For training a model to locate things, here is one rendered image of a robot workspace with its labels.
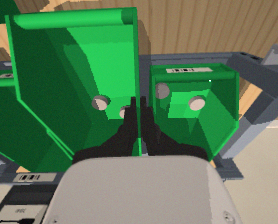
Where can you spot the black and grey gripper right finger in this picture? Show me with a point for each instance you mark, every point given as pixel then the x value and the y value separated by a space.
pixel 160 143

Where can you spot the dark grey case with orange latches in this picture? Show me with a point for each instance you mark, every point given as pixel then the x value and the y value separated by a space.
pixel 26 204

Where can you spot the grey metal shelf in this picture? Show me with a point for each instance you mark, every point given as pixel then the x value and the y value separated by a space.
pixel 261 72

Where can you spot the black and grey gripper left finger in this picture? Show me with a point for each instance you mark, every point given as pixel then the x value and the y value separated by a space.
pixel 119 143

